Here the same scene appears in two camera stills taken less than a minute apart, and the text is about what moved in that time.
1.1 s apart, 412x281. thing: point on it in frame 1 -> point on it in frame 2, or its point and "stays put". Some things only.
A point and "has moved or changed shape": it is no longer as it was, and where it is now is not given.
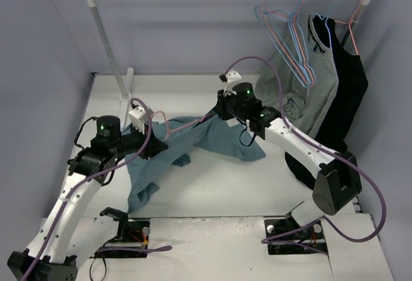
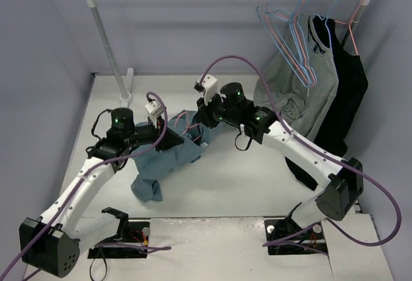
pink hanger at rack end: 349,22 stays put
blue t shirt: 228,137 has moved or changed shape
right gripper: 221,107 -> 206,114
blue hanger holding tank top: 327,18 stays put
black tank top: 352,82 stays put
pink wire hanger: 183,127 has moved or changed shape
